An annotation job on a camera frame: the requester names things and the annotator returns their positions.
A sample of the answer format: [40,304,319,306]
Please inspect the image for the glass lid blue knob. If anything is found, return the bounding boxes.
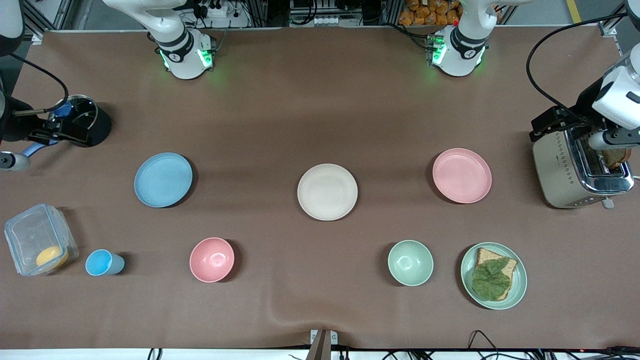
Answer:
[50,95,99,135]

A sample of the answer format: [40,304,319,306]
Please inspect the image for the blue cup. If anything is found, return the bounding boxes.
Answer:
[85,249,126,277]

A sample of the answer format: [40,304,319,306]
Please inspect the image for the orange round food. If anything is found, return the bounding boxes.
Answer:
[35,246,70,271]

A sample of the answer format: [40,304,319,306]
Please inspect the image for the orange snack packets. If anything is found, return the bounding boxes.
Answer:
[398,0,461,27]

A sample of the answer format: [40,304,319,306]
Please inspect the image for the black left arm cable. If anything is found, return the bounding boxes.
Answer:
[525,12,628,126]

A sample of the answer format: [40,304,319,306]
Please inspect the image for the green bowl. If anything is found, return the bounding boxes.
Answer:
[387,240,435,287]

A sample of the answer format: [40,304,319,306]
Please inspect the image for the aluminium frame rail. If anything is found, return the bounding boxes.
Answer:
[22,0,83,33]

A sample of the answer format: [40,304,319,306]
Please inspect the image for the green lettuce leaf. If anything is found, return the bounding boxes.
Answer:
[471,258,512,302]

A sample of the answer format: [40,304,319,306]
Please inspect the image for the metal clamp bracket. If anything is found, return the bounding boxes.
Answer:
[306,329,339,360]

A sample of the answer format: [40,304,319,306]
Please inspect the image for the green plate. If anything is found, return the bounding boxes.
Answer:
[460,242,528,311]

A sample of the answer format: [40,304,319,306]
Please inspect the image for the pink plate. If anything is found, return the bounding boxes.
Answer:
[432,147,493,205]

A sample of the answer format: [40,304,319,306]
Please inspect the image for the beige chrome toaster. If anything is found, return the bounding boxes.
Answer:
[531,122,636,210]

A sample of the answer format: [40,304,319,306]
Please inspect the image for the black pot blue handle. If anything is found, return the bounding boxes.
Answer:
[21,94,113,159]

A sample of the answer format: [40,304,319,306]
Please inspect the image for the white power strip with plugs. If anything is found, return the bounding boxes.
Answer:
[192,0,229,19]

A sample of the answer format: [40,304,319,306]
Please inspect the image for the blue plate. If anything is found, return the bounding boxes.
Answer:
[133,152,194,209]

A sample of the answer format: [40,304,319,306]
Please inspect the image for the pink bowl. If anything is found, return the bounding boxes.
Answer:
[189,237,235,284]

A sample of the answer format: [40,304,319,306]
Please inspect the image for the black floor cable loop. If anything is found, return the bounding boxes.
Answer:
[467,330,501,360]

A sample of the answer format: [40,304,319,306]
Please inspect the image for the brown toast slice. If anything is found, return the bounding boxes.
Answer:
[600,147,632,169]

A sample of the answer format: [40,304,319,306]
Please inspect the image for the brown table cloth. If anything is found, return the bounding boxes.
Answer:
[0,26,640,351]

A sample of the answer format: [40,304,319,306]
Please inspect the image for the bread slice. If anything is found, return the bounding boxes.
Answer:
[472,247,518,301]

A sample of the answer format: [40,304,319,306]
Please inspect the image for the beige plate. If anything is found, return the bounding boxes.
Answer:
[297,163,359,222]

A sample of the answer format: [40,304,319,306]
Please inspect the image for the clear plastic container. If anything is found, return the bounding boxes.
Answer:
[4,203,80,277]

